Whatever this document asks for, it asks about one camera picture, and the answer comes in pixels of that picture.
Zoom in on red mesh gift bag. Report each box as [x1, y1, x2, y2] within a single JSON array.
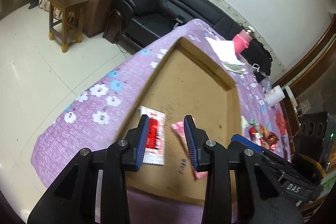
[[275, 109, 286, 136]]

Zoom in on red black small packet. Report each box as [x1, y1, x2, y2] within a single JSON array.
[[249, 127, 260, 141]]

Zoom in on folded white grey papers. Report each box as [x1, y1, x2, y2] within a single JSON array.
[[205, 37, 248, 75]]

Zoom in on purple floral tablecloth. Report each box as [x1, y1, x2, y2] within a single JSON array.
[[30, 18, 297, 224]]

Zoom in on black bag on table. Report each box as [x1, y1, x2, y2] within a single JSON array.
[[252, 63, 271, 83]]

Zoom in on pink cartoon snack packet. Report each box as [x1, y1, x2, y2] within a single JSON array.
[[171, 121, 207, 180]]

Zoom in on white red snack packet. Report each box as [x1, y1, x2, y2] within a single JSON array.
[[138, 106, 166, 165]]

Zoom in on black leather sofa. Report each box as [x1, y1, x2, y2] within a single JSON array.
[[103, 0, 245, 50]]

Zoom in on shallow cardboard box tray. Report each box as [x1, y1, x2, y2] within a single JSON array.
[[117, 37, 242, 205]]

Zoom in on pink thermos bottle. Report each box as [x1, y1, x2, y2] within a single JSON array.
[[232, 26, 255, 56]]

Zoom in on white plastic jar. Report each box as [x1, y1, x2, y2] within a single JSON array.
[[265, 85, 285, 107]]

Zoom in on wooden stool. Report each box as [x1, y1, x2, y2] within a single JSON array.
[[49, 0, 88, 53]]

